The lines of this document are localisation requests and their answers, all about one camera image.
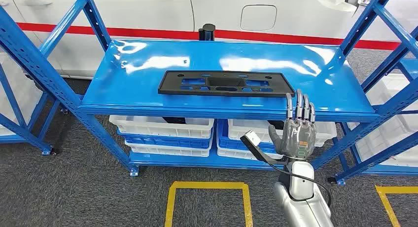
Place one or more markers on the long black plastic part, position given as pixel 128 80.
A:
pixel 169 85

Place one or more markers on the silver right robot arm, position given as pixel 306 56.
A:
pixel 303 212

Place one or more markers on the translucent white storage crate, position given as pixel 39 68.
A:
pixel 19 88
pixel 392 134

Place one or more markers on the yellow floor tape marking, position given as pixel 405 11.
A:
pixel 209 185
pixel 385 202

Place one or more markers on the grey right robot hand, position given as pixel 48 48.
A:
pixel 298 137

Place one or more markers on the blue plastic crate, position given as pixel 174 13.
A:
pixel 225 140
pixel 163 142

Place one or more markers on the blue metal shelf rack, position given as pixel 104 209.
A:
pixel 369 163
pixel 228 58
pixel 19 129

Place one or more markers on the white car body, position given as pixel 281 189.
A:
pixel 147 9

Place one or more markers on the black stanchion post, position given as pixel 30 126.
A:
pixel 208 31

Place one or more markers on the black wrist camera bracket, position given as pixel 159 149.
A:
pixel 261 157

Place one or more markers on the small black plastic part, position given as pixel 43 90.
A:
pixel 173 120
pixel 277 124

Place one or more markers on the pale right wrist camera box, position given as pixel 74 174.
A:
pixel 253 138

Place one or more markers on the white plastic crate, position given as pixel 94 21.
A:
pixel 163 151
pixel 238 130
pixel 235 153
pixel 156 129

